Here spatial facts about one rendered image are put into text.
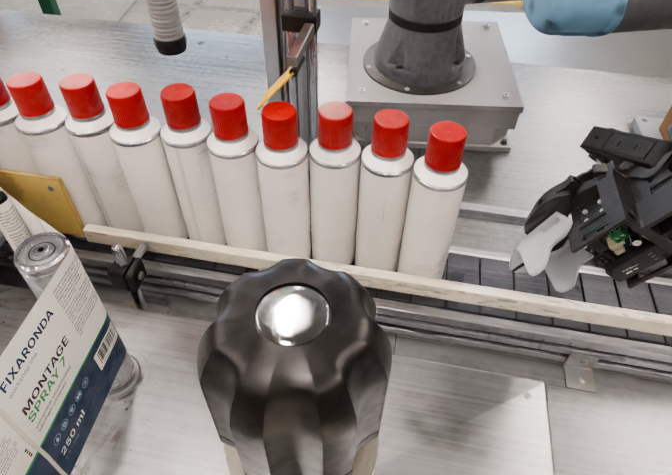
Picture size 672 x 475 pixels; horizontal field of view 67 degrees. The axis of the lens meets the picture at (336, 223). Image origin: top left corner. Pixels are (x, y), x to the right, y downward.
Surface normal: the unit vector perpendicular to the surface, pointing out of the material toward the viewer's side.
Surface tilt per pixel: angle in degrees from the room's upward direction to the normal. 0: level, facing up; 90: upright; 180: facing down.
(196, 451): 0
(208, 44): 0
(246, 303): 13
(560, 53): 0
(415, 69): 75
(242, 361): 20
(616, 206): 60
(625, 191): 30
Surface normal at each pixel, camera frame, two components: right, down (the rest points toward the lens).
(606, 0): 0.09, 0.73
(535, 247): -0.87, -0.44
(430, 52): 0.03, 0.51
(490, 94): 0.00, -0.67
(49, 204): -0.19, 0.69
